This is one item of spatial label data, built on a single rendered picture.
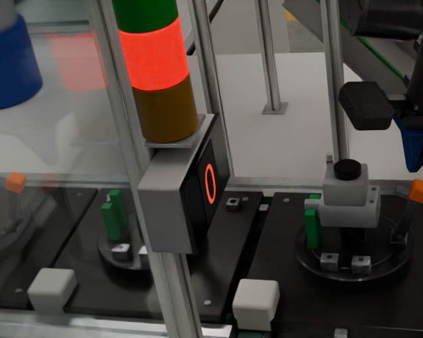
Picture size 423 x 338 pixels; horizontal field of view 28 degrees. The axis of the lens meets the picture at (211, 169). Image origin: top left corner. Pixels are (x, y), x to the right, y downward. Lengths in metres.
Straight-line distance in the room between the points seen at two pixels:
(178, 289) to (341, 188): 0.23
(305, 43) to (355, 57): 2.65
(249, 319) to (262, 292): 0.03
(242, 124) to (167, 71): 0.84
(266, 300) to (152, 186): 0.29
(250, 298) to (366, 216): 0.16
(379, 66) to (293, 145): 0.35
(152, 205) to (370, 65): 0.50
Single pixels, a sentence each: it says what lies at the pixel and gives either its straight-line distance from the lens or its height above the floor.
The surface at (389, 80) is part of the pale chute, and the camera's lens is 1.12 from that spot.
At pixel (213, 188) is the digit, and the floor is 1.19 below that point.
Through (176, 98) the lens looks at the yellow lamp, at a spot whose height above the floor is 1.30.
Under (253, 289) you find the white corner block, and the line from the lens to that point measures 0.95.
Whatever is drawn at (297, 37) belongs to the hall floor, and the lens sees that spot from 3.83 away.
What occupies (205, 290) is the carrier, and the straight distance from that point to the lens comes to 0.99.
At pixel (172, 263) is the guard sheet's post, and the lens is 0.80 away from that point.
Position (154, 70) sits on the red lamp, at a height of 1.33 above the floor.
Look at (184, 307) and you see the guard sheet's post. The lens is 0.83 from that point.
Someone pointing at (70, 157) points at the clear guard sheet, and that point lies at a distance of 0.61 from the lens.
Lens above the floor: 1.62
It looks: 33 degrees down
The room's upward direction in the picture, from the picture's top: 10 degrees counter-clockwise
